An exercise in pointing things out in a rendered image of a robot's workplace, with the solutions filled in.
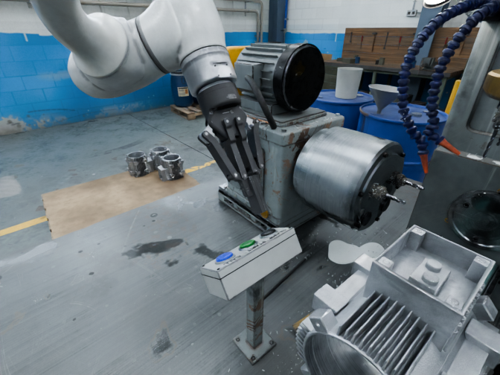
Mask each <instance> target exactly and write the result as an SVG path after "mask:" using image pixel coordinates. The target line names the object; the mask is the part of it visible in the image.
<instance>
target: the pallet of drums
mask: <svg viewBox="0 0 500 375"><path fill-rule="evenodd" d="M170 75H171V77H170V85H171V91H172V96H173V102H174V105H170V106H171V107H170V109H171V112H174V113H176V114H177V115H179V116H181V117H183V118H185V119H187V120H189V121H190V120H194V119H196V116H197V115H202V111H201V109H200V107H199V103H198V101H197V99H196V97H193V96H192V95H191V93H190V90H189V88H188V85H187V82H186V80H185V76H184V75H183V73H182V70H176V71H172V72H170ZM184 107H187V108H188V109H186V108H184ZM194 107H195V108H194ZM190 111H195V112H197V113H195V112H190Z"/></svg>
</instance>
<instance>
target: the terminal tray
mask: <svg viewBox="0 0 500 375"><path fill-rule="evenodd" d="M417 229H419V230H421V231H422V232H423V233H418V232H416V230H417ZM478 258H482V259H484V260H486V263H481V262H480V261H478ZM383 260H388V261H389V262H390V264H388V265H386V264H384V263H383V262H382V261H383ZM495 263H496V262H495V261H494V260H491V259H489V258H487V257H484V256H482V255H480V254H478V253H475V252H473V251H471V250H469V249H466V248H464V247H463V246H460V245H458V244H456V243H454V242H452V241H449V240H447V239H445V238H443V237H440V236H438V235H436V234H434V233H432V232H430V231H427V230H426V229H423V228H421V227H419V226H417V225H413V226H412V227H411V228H410V229H409V230H407V232H406V233H404V234H403V235H402V236H401V237H400V238H399V239H397V240H396V241H395V242H394V243H393V244H391V245H390V246H389V247H388V248H387V249H386V250H385V251H384V252H383V253H382V254H381V255H379V256H378V257H377V258H376V259H375V260H374V261H373V262H372V264H371V269H370V271H369V274H368V278H367V280H366V284H365V288H364V291H363V297H365V298H367V297H368V296H369V295H370V294H371V293H372V292H373V291H374V290H375V291H376V294H375V296H374V300H376V299H377V298H378V297H379V296H380V295H381V294H383V296H382V300H381V302H382V303H384V302H385V300H386V299H387V298H388V297H390V301H389V303H388V305H389V306H390V307H391V306H392V305H393V304H394V303H395V301H397V306H396V309H395V310H397V311H398V312H399V311H400V309H401V308H402V307H403V306H405V309H404V312H403V315H404V316H405V317H406V316H407V315H408V314H409V313H410V312H411V311H412V312H413V313H412V315H411V319H410V320H411V321H412V322H413V323H414V322H415V321H416V320H417V319H418V317H420V321H419V323H418V325H417V326H418V327H419V328H420V329H421V330H422V329H423V328H424V326H425V325H426V324H428V327H427V328H426V332H425V334H426V335H427V336H428V337H430V336H431V334H432V333H433V332H434V331H436V333H435V335H434V337H433V339H432V342H433V343H434V344H435V346H436V347H437V349H438V350H439V351H440V352H441V351H442V350H443V351H444V352H447V350H448V349H449V346H450V345H451V343H452V342H453V340H454V339H455V337H456V336H457V334H458V332H459V330H460V329H461V327H462V325H463V323H464V322H465V321H466V318H467V316H468V315H469V313H470V311H471V310H472V308H473V306H474V305H475V303H476V301H477V300H478V298H479V296H480V294H481V293H482V291H483V289H484V288H485V286H486V285H485V283H484V281H485V280H486V278H487V276H488V275H489V273H490V271H491V269H492V268H493V266H494V265H495ZM451 298H454V299H455V300H457V301H458V302H459V305H454V304H452V303H451V302H450V299H451Z"/></svg>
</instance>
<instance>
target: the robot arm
mask: <svg viewBox="0 0 500 375"><path fill-rule="evenodd" d="M30 1H31V4H32V6H33V8H34V10H35V11H36V14H37V16H38V17H39V19H40V20H41V22H42V23H43V25H44V26H45V27H46V28H47V29H48V31H49V32H50V33H51V34H52V35H53V36H54V37H55V38H56V39H57V40H58V41H59V42H60V43H61V44H63V45H64V46H65V47H66V48H67V49H68V50H70V51H71V54H70V56H69V59H68V73H69V75H70V77H71V79H72V81H73V82H74V84H75V85H76V87H77V88H78V89H80V90H81V91H82V92H84V93H86V94H87V95H89V96H91V97H95V98H101V99H107V98H115V97H121V96H124V95H126V94H129V93H132V92H135V91H137V90H139V89H142V88H144V87H145V86H148V85H149V84H151V83H154V82H155V81H157V80H158V79H159V78H161V77H163V76H164V75H166V74H168V73H170V72H172V71H176V70H180V69H181V70H182V73H183V75H184V76H185V80H186V82H187V86H188V88H189V90H190V93H191V95H192V96H193V97H196V99H197V101H198V103H199V107H200V109H201V111H202V114H203V116H205V126H206V128H205V130H204V131H203V132H202V133H201V134H199V135H198V137H197V138H198V140H199V141H200V142H202V143H203V144H204V145H205V146H206V147H207V148H208V150H209V152H210V154H211V155H212V156H213V158H214V160H215V162H216V163H217V164H218V166H219V168H220V169H221V171H222V172H223V174H224V176H225V177H226V178H227V180H228V181H231V180H232V181H235V182H238V183H239V185H240V188H241V191H242V192H243V195H244V197H247V198H248V201H249V204H250V206H251V209H252V212H253V214H261V213H263V212H265V211H267V210H268V208H267V206H266V202H265V199H264V198H263V194H262V192H261V191H263V187H262V185H261V183H260V179H259V176H258V174H260V170H261V169H263V168H264V162H263V154H262V149H261V144H260V136H259V131H258V130H259V124H260V121H259V120H258V119H257V118H255V119H254V120H252V119H251V118H247V115H246V113H245V112H244V111H243V109H242V106H241V99H240V95H239V93H238V91H237V87H236V84H235V83H236V81H237V75H236V73H235V71H234V67H233V65H232V63H231V59H230V55H229V53H228V51H227V48H226V45H225V32H224V30H223V26H222V22H221V19H220V17H219V14H218V11H217V9H216V6H215V4H214V2H213V0H152V1H153V2H152V3H151V5H150V6H149V7H148V8H147V9H146V10H145V11H144V12H143V13H142V14H141V15H140V16H137V17H135V18H134V19H130V20H128V21H127V20H125V18H122V17H114V16H110V15H108V14H106V13H92V14H89V15H87V14H86V13H85V12H84V11H83V9H82V7H81V4H80V0H30ZM245 128H246V130H247V134H246V131H245ZM214 136H216V137H218V138H219V140H220V143H221V145H222V147H224V149H225V152H224V150H223V149H222V147H221V146H220V144H219V142H218V141H217V139H215V137H214ZM247 139H248V141H247ZM225 153H226V154H225Z"/></svg>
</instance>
